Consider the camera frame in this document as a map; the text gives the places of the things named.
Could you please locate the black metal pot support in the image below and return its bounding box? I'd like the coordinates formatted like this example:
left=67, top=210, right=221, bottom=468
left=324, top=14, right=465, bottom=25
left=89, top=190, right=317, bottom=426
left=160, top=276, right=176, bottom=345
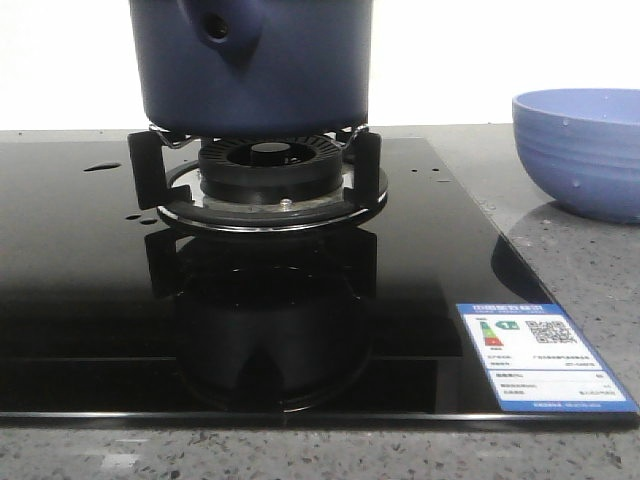
left=127, top=125, right=388, bottom=234

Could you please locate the dark blue cooking pot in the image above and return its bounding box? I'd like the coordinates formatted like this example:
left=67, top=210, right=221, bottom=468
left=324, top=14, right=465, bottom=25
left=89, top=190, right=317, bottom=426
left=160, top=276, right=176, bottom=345
left=129, top=1, right=373, bottom=137

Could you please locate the blue white energy label sticker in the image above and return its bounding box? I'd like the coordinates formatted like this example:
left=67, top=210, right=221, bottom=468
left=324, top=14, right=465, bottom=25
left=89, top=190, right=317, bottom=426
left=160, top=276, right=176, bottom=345
left=457, top=304, right=639, bottom=414

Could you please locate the black glass gas cooktop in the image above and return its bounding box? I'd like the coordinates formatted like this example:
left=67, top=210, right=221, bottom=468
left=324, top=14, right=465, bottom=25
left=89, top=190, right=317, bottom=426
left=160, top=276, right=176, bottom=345
left=1, top=138, right=639, bottom=430

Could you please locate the light blue ceramic bowl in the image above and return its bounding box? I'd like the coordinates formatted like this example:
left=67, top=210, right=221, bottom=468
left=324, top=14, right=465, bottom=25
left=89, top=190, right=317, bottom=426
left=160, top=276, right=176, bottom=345
left=512, top=88, right=639, bottom=224

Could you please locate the black round gas burner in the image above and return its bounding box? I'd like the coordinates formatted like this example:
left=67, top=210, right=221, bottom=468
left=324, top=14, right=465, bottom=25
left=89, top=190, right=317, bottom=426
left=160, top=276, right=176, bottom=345
left=198, top=135, right=342, bottom=204

